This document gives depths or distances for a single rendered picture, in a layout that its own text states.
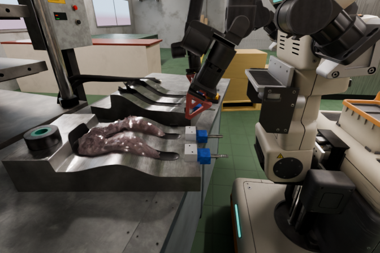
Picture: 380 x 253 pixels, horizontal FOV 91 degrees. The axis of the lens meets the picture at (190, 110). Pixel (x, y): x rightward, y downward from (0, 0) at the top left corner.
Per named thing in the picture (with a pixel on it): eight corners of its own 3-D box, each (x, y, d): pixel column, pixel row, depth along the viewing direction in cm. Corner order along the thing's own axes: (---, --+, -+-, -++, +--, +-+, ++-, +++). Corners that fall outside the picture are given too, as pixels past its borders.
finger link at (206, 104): (174, 117, 48) (190, 85, 44) (178, 105, 54) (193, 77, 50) (198, 128, 48) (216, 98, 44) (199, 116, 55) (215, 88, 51)
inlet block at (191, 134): (220, 138, 70) (221, 126, 68) (223, 146, 65) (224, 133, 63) (185, 138, 70) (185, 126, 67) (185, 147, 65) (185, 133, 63)
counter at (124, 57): (54, 79, 438) (40, 38, 400) (165, 83, 412) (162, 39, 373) (20, 91, 362) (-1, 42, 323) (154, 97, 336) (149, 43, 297)
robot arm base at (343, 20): (391, 29, 35) (348, 27, 45) (363, -1, 33) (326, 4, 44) (347, 66, 38) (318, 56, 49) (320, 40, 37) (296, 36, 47)
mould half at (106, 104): (204, 108, 101) (205, 84, 95) (190, 132, 79) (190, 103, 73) (124, 98, 114) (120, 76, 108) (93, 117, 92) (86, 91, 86)
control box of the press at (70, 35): (120, 164, 178) (82, -24, 115) (98, 188, 152) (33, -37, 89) (101, 159, 184) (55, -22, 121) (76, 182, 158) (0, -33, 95)
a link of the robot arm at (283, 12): (349, 14, 37) (333, 15, 41) (313, -23, 35) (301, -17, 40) (309, 53, 40) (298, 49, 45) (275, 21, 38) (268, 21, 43)
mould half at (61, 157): (197, 138, 75) (197, 113, 70) (200, 191, 51) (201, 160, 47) (71, 138, 75) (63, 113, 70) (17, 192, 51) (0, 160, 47)
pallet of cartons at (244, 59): (203, 111, 283) (205, 53, 247) (206, 87, 385) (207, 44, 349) (308, 116, 268) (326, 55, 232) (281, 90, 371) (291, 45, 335)
